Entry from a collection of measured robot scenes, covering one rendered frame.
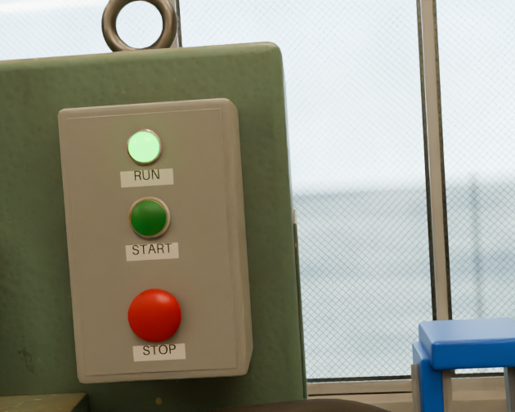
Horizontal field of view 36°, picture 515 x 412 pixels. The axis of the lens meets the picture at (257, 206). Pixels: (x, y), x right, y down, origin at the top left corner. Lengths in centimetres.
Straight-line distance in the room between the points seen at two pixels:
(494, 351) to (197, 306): 84
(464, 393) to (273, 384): 151
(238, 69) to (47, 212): 15
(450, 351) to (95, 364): 83
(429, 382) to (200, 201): 86
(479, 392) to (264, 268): 155
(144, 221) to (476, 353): 86
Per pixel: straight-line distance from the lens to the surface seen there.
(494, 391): 204
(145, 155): 45
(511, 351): 126
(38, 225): 54
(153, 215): 45
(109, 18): 64
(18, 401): 54
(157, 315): 45
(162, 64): 52
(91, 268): 46
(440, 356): 124
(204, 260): 45
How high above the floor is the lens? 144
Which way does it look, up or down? 3 degrees down
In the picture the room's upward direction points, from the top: 4 degrees counter-clockwise
